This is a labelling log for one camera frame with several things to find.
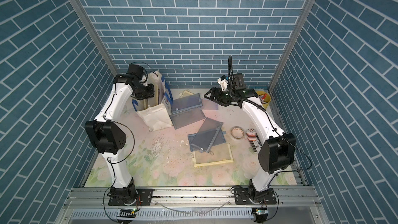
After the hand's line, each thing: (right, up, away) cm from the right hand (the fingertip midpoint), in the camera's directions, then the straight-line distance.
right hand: (210, 98), depth 81 cm
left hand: (-31, +3, +8) cm, 32 cm away
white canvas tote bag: (-31, -8, +6) cm, 32 cm away
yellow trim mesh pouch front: (+5, -32, +8) cm, 33 cm away
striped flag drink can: (+26, -25, +10) cm, 38 cm away
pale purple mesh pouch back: (-1, -4, +29) cm, 30 cm away
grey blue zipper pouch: (-16, -3, +34) cm, 38 cm away
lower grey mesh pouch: (-20, -14, +24) cm, 34 cm away
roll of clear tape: (+18, -21, +16) cm, 32 cm away
